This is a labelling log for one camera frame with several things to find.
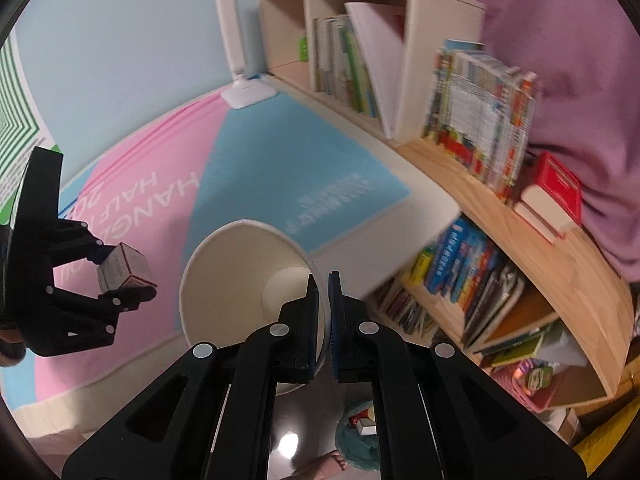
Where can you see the row of thin picture books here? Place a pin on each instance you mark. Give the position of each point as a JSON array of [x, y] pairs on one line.
[[405, 310]]

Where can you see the yellow pillow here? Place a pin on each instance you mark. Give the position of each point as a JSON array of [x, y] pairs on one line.
[[595, 447]]

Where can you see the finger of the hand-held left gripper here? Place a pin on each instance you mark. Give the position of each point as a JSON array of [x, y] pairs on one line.
[[90, 315], [75, 240]]

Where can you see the white shelf unit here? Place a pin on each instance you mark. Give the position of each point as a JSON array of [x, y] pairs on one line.
[[440, 35]]

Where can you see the row of green books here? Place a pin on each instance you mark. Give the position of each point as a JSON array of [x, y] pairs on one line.
[[515, 350]]

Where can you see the thick red book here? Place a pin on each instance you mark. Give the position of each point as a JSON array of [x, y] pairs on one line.
[[535, 222], [555, 190]]

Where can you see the white desk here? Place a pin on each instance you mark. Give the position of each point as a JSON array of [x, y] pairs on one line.
[[425, 210]]

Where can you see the row of books in white shelf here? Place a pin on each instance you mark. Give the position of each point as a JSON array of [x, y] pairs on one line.
[[340, 60]]

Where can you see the small white cardboard box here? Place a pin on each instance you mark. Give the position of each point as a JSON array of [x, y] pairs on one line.
[[120, 270]]

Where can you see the white paper cup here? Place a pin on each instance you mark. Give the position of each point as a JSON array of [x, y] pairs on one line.
[[230, 270]]

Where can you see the purple curtain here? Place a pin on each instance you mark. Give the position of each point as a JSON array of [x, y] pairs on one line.
[[575, 85]]

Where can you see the teal trash bin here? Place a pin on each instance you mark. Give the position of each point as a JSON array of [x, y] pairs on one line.
[[350, 445]]

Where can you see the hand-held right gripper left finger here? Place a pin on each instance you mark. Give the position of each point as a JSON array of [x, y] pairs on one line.
[[312, 320]]

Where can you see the pink and blue desk mat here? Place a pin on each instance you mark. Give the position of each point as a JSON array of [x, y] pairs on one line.
[[250, 160]]

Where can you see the wooden bookshelf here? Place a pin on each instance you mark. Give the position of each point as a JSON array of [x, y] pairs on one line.
[[575, 280]]

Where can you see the white folder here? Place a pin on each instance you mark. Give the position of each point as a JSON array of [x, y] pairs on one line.
[[375, 60]]

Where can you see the person's left hand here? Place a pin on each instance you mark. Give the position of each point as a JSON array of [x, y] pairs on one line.
[[9, 355]]

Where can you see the green tin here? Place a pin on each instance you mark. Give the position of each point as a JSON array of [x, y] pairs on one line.
[[537, 377]]

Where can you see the row of blue books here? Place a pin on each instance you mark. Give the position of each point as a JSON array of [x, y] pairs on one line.
[[465, 270]]

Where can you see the pink plastic basket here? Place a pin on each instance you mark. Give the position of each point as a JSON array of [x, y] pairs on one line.
[[540, 400]]

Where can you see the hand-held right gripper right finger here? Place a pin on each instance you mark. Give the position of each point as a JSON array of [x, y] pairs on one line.
[[336, 320]]

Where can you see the white desk lamp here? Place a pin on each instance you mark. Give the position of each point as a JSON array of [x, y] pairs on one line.
[[225, 20]]

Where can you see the small grey box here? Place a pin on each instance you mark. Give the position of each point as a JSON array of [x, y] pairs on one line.
[[366, 427]]

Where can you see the green striped wall poster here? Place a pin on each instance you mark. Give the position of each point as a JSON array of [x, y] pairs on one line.
[[15, 125]]

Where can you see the row of comic books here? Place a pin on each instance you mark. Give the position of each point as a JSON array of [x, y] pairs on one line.
[[480, 115]]

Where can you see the small green bottle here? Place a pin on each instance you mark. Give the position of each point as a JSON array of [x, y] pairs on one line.
[[303, 49]]

